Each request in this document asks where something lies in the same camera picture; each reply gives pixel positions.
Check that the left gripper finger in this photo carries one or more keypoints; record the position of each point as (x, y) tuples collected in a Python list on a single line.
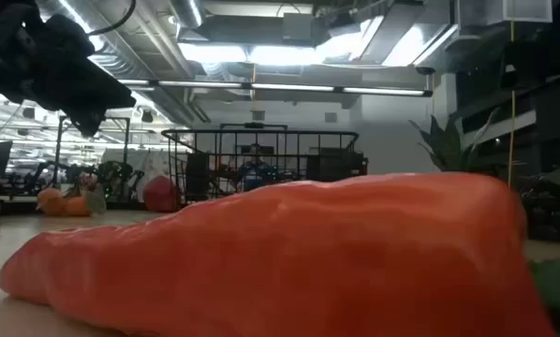
[(88, 119), (111, 93)]

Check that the tangerine bunch with leaves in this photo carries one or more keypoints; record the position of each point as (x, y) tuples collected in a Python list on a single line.
[(76, 207)]

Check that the red apple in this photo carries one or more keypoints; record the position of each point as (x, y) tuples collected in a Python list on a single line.
[(158, 194)]

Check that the orange toy carrot green leaves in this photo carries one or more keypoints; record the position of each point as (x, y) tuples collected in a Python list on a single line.
[(280, 257)]

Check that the white cloth partition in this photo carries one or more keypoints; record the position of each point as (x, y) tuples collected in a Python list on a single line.
[(139, 161)]

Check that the person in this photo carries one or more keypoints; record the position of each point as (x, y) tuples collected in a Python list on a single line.
[(254, 175)]

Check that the long ceiling light bar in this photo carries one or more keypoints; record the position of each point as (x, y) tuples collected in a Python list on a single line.
[(289, 87)]

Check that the artificial plant white pot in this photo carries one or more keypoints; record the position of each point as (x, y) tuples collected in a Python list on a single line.
[(444, 145)]

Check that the black background rig frame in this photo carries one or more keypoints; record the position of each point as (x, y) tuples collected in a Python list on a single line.
[(127, 140)]

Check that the round silver ventilation duct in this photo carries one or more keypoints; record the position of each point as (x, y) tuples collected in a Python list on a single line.
[(186, 11)]

